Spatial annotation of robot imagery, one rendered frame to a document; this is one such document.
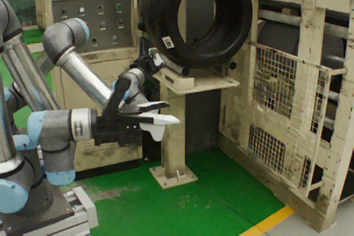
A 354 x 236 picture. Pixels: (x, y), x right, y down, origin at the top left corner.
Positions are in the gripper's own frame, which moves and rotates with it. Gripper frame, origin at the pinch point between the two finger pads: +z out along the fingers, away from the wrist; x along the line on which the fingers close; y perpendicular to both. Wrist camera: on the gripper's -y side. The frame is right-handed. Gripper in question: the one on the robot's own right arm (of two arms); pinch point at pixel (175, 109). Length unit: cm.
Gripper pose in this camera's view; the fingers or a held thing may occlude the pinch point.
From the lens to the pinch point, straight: 81.9
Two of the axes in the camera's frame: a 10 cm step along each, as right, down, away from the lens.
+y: 0.2, 9.7, 2.5
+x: 1.7, 2.4, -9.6
